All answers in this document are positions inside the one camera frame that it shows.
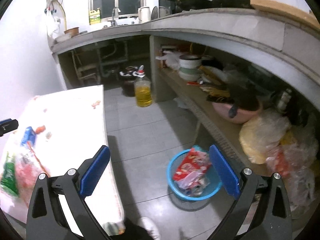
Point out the wooden cutting board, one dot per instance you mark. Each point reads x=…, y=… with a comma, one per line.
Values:
x=286, y=10

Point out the white sneaker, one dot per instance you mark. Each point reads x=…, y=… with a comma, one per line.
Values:
x=150, y=227

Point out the white plastic bag on shelf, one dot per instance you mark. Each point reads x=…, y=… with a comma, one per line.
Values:
x=170, y=59

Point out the blue white carton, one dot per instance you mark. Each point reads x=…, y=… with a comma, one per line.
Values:
x=29, y=137

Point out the green white snack packet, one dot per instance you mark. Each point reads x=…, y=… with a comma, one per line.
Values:
x=8, y=179

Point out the stacked white green bowls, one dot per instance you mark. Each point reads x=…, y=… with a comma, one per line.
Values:
x=189, y=67

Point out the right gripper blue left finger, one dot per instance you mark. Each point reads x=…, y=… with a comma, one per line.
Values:
x=91, y=170

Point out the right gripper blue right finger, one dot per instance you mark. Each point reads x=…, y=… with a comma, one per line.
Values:
x=225, y=172

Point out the red snack bag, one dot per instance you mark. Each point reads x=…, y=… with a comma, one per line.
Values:
x=194, y=160

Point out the pink plastic basin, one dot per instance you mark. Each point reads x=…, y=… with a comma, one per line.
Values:
x=240, y=116

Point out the cooking oil bottle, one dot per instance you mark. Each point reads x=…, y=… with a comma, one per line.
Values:
x=142, y=86

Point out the yellow green detergent jug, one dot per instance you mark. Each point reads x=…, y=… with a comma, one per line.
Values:
x=94, y=16

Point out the yellow plastic bag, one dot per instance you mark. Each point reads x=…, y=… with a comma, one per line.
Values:
x=262, y=133

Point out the blue plastic trash basket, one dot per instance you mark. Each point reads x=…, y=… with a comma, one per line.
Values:
x=194, y=187

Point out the white electric kettle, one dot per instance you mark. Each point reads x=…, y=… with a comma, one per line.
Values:
x=144, y=14

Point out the clear red plastic bag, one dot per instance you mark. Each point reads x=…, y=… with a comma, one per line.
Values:
x=292, y=159

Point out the black wok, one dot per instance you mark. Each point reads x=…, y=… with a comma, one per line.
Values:
x=187, y=5

